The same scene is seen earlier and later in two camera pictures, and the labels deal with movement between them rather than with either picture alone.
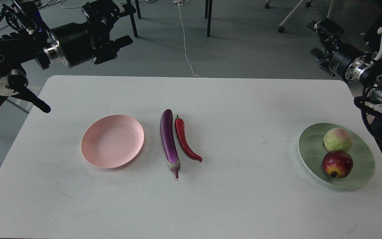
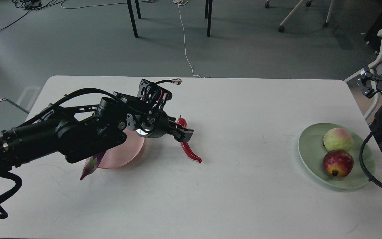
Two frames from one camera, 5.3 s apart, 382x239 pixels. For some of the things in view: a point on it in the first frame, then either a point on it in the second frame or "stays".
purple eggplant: [168, 140] → [91, 164]
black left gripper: [78, 42] → [145, 113]
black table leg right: [208, 10] stays
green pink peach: [338, 139] stays
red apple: [337, 164] stays
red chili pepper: [179, 124] stays
